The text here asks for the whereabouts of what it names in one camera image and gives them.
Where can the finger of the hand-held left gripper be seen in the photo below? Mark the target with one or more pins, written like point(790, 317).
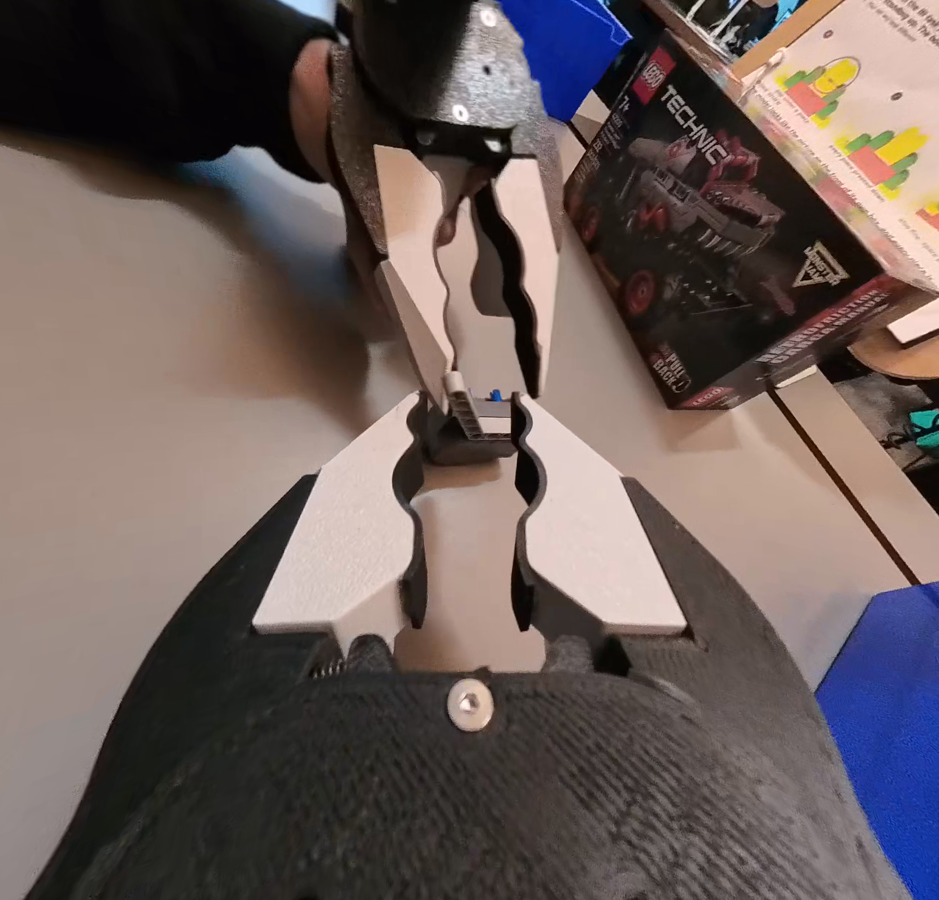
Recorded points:
point(411, 255)
point(535, 240)

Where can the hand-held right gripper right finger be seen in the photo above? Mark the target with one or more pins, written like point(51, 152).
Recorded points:
point(601, 548)

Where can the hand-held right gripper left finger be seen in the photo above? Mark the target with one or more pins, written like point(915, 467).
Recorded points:
point(337, 548)

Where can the grey lego chassis assembly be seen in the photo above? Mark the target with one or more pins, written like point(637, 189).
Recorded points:
point(469, 431)

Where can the blue plastic storage bin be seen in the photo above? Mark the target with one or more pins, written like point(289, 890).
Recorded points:
point(887, 731)
point(557, 42)

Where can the person's left forearm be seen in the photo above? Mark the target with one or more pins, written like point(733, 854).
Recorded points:
point(147, 49)

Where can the black lego set box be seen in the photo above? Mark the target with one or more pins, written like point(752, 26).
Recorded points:
point(719, 240)

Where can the person's left hand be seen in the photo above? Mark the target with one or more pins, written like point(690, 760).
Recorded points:
point(315, 101)

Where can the clear acrylic picture stand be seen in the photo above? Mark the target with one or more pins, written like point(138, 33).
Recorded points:
point(719, 5)

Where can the teal plastic crate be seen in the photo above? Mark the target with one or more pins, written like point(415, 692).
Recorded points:
point(926, 431)

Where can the printed instruction sheet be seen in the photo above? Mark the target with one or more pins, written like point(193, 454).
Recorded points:
point(865, 108)

